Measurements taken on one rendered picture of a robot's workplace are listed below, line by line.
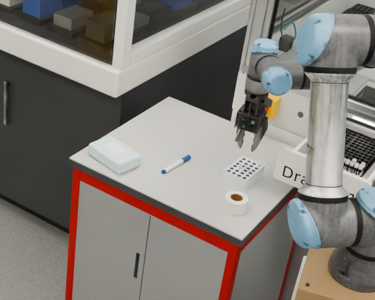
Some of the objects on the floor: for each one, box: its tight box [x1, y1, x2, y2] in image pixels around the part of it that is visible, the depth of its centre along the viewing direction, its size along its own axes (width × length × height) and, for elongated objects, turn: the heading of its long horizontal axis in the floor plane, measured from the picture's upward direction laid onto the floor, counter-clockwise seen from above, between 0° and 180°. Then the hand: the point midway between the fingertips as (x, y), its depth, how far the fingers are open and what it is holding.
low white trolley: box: [65, 96, 298, 300], centre depth 263 cm, size 58×62×76 cm
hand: (247, 144), depth 231 cm, fingers open, 3 cm apart
